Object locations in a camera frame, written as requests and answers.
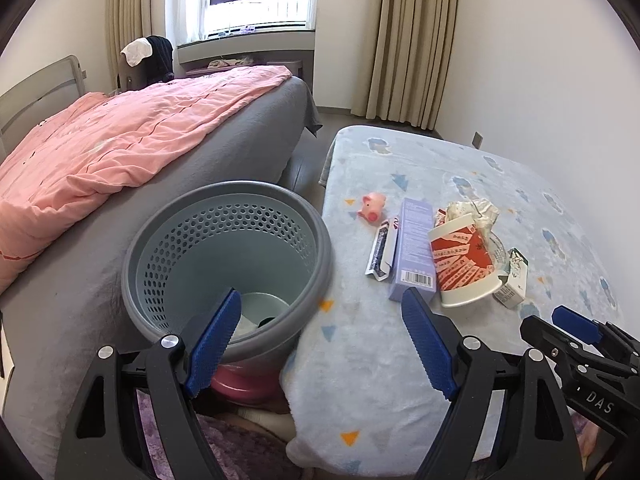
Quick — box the brown chair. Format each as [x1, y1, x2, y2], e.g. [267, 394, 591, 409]
[116, 35, 176, 95]

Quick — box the grey windowsill ledge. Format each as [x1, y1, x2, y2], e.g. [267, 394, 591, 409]
[177, 30, 316, 81]

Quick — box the lined paper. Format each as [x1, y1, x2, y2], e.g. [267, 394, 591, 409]
[434, 199, 501, 233]

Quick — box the red white paper cup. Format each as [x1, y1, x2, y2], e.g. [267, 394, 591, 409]
[427, 212, 506, 308]

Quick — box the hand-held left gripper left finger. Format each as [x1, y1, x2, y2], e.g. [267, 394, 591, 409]
[55, 287, 243, 480]

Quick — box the pink pig toy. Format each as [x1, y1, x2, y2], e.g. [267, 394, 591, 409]
[356, 191, 388, 223]

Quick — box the purple cardboard box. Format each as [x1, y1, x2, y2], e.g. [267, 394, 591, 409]
[389, 197, 437, 303]

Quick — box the purple rug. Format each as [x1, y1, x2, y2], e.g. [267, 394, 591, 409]
[135, 390, 301, 480]

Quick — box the grey perforated trash bin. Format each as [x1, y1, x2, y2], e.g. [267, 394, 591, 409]
[121, 180, 334, 376]

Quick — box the pink blanket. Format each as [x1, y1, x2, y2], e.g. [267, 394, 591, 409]
[0, 64, 293, 293]

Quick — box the grey bed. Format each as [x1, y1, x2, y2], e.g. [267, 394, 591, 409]
[0, 65, 326, 480]

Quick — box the grey headboard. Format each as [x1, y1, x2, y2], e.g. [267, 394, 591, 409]
[0, 55, 88, 161]

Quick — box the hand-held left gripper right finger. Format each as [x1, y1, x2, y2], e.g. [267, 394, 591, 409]
[401, 286, 586, 480]

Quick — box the light blue printed blanket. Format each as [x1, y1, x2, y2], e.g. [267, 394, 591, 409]
[280, 125, 640, 476]

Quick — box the dark garment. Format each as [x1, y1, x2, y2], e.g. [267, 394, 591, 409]
[145, 35, 175, 83]

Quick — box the small white green carton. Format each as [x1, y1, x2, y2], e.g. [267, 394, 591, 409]
[492, 247, 530, 309]

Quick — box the white cloth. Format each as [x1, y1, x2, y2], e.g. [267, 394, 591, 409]
[120, 40, 155, 67]

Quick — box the beige curtain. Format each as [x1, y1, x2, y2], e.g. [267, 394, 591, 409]
[105, 0, 168, 93]
[350, 0, 461, 128]

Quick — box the pink plastic stool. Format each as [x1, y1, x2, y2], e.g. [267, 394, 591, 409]
[210, 360, 288, 406]

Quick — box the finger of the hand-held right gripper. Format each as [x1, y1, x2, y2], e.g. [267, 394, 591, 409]
[520, 315, 637, 386]
[551, 305, 640, 361]

